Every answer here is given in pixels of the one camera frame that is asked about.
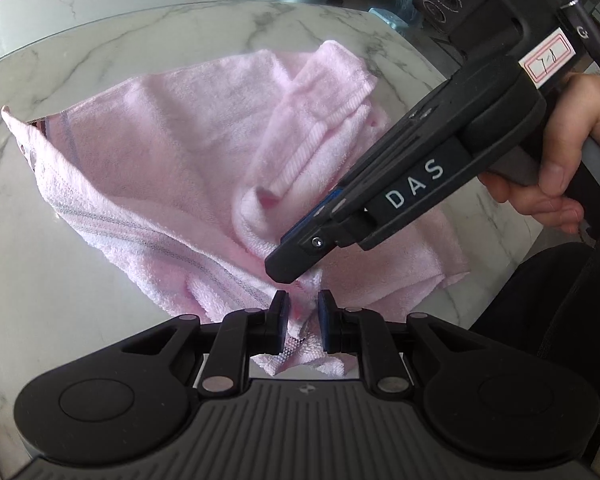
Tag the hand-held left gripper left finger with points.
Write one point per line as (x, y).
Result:
(282, 321)

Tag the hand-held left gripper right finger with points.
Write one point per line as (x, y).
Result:
(325, 322)

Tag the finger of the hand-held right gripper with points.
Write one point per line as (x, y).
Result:
(305, 220)
(300, 260)

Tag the pink towel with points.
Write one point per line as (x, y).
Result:
(155, 160)

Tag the person's right hand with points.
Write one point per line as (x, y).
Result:
(595, 115)

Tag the teal plastic object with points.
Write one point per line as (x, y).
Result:
(387, 19)

